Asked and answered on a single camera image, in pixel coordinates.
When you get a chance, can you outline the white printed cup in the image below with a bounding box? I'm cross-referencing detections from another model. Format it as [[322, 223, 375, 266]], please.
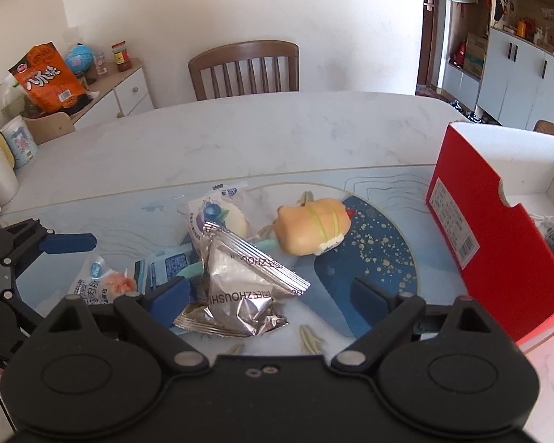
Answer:
[[0, 115, 39, 169]]

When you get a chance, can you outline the blue snack packet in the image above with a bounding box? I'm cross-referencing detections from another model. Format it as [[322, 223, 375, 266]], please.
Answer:
[[145, 247, 197, 292]]

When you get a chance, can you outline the blue globe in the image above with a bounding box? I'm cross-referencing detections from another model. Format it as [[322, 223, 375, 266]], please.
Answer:
[[65, 44, 91, 79]]

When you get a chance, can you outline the white marble desktop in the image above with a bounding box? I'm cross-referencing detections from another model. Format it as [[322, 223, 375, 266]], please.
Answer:
[[0, 91, 554, 443]]

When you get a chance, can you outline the orange snack bag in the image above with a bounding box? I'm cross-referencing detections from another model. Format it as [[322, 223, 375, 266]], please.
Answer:
[[9, 41, 89, 116]]

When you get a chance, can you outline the grey white wall cabinet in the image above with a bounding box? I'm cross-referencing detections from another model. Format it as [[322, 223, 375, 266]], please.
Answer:
[[436, 0, 554, 135]]

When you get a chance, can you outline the white snack packet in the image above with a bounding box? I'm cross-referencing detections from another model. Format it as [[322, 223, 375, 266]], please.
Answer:
[[67, 254, 147, 308]]

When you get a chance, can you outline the brown cardboard carton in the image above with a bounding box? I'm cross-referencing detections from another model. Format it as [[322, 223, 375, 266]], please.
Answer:
[[464, 32, 488, 77]]

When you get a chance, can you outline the white kettle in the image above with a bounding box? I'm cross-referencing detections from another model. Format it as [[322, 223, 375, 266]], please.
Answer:
[[0, 148, 20, 216]]

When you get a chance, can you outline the yellow squishy animal toy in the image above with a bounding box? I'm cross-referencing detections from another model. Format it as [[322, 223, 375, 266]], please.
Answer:
[[274, 198, 354, 257]]

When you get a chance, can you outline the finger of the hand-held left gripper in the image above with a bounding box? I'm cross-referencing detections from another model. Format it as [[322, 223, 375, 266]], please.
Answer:
[[0, 292, 46, 366], [2, 219, 98, 281]]

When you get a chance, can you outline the white low cabinet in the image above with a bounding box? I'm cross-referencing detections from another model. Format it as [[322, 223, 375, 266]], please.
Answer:
[[69, 59, 156, 130]]

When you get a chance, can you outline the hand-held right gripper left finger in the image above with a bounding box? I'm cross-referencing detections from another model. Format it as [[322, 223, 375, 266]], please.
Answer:
[[46, 277, 211, 372]]

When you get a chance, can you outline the red lidded sauce jar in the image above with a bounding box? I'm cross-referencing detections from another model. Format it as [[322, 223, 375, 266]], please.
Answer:
[[111, 41, 133, 73]]

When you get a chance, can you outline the red cardboard box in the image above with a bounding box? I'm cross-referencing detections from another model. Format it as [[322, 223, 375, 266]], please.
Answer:
[[425, 122, 554, 344]]

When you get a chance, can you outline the clear green plastic bag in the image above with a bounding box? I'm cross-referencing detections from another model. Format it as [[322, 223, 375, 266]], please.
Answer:
[[0, 78, 29, 119]]

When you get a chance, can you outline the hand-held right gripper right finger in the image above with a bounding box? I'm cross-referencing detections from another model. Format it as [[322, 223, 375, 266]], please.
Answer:
[[330, 276, 495, 372]]

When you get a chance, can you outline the dark wooden slatted chair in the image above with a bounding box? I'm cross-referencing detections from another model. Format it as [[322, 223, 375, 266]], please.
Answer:
[[188, 40, 300, 102]]

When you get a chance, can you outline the blue printed table mat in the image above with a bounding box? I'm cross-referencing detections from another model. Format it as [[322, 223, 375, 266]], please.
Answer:
[[2, 164, 444, 356]]

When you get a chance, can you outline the silver foil snack packet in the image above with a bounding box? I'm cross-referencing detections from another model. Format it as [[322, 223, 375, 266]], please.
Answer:
[[173, 221, 311, 338]]

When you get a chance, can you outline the dark brown door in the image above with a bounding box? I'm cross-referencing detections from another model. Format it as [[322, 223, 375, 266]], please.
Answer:
[[415, 0, 449, 98]]

